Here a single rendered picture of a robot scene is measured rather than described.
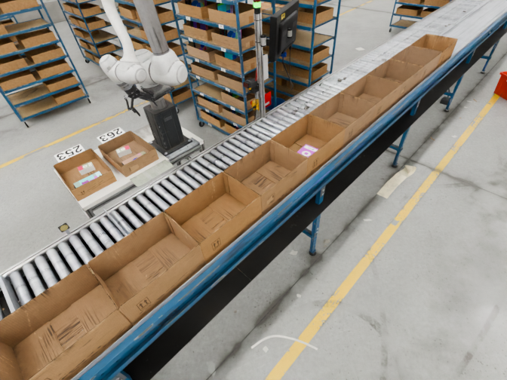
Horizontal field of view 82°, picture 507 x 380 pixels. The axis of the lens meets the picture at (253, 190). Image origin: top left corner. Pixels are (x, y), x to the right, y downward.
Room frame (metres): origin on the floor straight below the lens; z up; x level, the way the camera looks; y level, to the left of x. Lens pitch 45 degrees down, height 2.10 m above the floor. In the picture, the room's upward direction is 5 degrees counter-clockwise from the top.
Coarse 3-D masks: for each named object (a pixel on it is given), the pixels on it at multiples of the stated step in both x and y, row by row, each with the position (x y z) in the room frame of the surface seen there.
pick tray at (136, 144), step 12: (132, 132) 2.05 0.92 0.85; (108, 144) 1.94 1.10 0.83; (120, 144) 2.00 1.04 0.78; (132, 144) 2.01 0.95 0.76; (144, 144) 1.93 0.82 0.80; (108, 156) 1.75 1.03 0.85; (132, 156) 1.84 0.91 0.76; (144, 156) 1.73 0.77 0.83; (156, 156) 1.79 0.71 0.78; (120, 168) 1.63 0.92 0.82; (132, 168) 1.65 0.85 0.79
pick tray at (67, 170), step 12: (72, 156) 1.79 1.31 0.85; (84, 156) 1.83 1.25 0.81; (96, 156) 1.84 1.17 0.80; (60, 168) 1.72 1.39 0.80; (72, 168) 1.76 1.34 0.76; (96, 168) 1.74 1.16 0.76; (108, 168) 1.64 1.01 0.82; (72, 180) 1.62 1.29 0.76; (96, 180) 1.51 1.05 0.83; (108, 180) 1.55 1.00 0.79; (72, 192) 1.41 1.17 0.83; (84, 192) 1.45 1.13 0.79
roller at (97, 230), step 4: (92, 224) 1.19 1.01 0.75; (96, 224) 1.20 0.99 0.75; (92, 228) 1.16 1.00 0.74; (96, 228) 1.16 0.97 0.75; (100, 228) 1.16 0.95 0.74; (96, 232) 1.13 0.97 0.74; (100, 232) 1.12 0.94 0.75; (104, 232) 1.13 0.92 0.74; (100, 236) 1.09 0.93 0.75; (104, 236) 1.09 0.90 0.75; (108, 236) 1.10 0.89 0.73; (100, 240) 1.07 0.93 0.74; (104, 240) 1.06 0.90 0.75; (108, 240) 1.06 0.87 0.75; (104, 244) 1.04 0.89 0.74; (108, 244) 1.03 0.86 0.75; (112, 244) 1.03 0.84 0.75
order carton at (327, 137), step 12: (300, 120) 1.69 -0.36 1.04; (312, 120) 1.72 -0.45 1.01; (324, 120) 1.65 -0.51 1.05; (288, 132) 1.61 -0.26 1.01; (300, 132) 1.70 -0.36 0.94; (312, 132) 1.71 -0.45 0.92; (324, 132) 1.64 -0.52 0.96; (336, 132) 1.58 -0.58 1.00; (288, 144) 1.61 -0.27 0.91; (300, 144) 1.63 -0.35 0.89; (312, 144) 1.62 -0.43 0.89; (324, 144) 1.60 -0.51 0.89; (336, 144) 1.48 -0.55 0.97; (312, 156) 1.31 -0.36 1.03; (324, 156) 1.40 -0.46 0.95; (312, 168) 1.32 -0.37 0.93
